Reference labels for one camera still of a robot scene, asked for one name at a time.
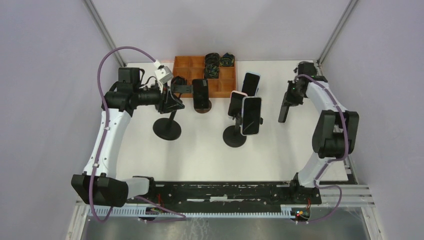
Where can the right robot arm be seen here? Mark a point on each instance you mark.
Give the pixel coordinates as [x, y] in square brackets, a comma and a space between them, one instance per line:
[335, 133]

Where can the orange compartment tray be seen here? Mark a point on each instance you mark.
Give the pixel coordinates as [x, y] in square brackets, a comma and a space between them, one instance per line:
[191, 67]

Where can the aluminium rail frame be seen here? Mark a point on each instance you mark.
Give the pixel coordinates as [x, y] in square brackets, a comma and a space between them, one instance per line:
[347, 195]

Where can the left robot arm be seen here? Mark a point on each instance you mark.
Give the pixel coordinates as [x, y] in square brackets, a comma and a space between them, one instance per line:
[97, 184]

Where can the white-blue case phone front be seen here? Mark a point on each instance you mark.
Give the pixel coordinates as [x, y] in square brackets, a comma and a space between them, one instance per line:
[251, 115]

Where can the black phone on wooden stand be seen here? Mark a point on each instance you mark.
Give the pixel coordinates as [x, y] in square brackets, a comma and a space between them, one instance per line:
[200, 93]

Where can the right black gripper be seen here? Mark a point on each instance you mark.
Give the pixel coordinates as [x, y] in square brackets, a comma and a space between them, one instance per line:
[294, 102]

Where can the green-black coiled band right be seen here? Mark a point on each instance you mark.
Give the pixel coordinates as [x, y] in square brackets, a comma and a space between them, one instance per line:
[227, 60]

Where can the black clamp stand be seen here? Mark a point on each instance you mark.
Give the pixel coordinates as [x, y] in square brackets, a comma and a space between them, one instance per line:
[232, 134]
[167, 128]

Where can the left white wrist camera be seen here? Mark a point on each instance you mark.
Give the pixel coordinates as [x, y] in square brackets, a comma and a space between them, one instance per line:
[163, 74]

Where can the round wooden phone stand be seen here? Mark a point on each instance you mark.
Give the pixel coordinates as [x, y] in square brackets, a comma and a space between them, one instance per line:
[204, 110]

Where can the black coiled band front-left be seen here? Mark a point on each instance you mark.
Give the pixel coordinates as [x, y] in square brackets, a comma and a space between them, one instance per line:
[179, 85]

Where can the black phone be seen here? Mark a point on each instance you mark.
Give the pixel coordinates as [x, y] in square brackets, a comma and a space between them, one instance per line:
[284, 109]
[200, 93]

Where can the pink case phone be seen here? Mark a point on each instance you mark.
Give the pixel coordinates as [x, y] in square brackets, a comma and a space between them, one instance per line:
[235, 106]

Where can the black coiled band middle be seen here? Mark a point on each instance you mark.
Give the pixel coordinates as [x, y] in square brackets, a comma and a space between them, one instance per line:
[211, 71]

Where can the black coiled band top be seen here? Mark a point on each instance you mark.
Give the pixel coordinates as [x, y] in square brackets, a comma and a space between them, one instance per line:
[212, 59]

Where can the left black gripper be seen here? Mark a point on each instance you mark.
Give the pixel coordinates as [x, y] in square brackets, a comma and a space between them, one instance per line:
[167, 102]

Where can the blue case phone rear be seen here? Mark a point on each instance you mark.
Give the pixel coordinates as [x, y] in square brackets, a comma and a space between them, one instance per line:
[250, 83]

